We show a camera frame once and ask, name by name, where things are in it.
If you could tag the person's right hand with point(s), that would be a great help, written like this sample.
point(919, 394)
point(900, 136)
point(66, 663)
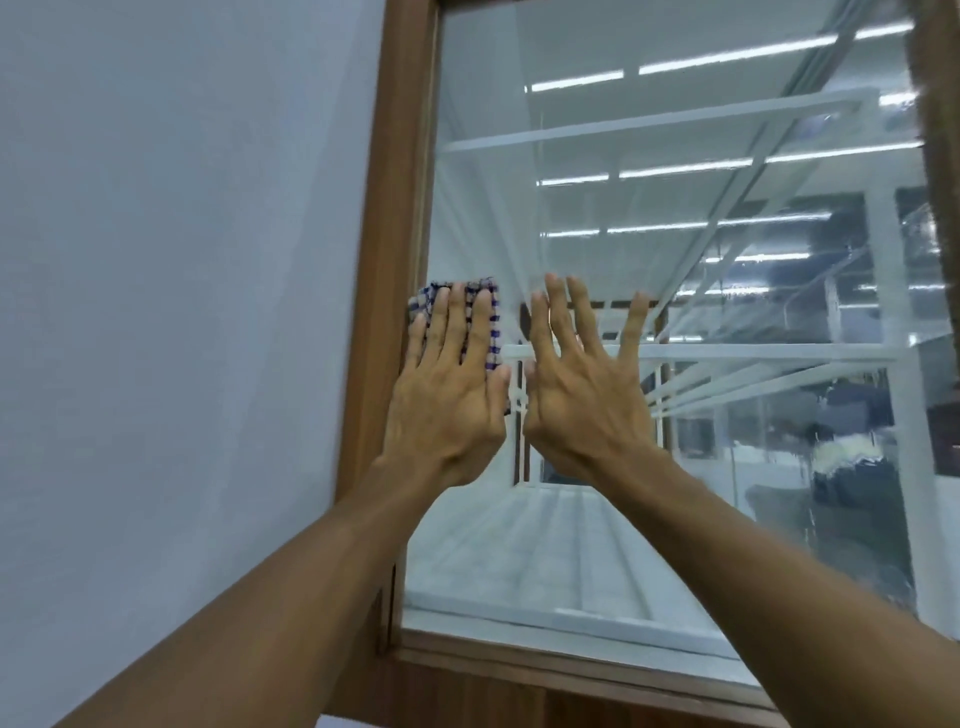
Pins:
point(585, 412)

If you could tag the person's left hand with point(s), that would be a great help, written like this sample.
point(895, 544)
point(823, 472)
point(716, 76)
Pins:
point(442, 420)

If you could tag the blue white checkered cloth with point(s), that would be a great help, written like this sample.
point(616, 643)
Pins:
point(427, 300)

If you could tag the wooden glass display cabinet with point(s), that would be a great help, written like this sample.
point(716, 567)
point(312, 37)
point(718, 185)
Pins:
point(382, 300)

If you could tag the person's left forearm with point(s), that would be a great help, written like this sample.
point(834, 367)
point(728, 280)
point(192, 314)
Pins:
point(262, 615)

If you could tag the person's right forearm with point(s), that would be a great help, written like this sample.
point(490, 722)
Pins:
point(787, 585)

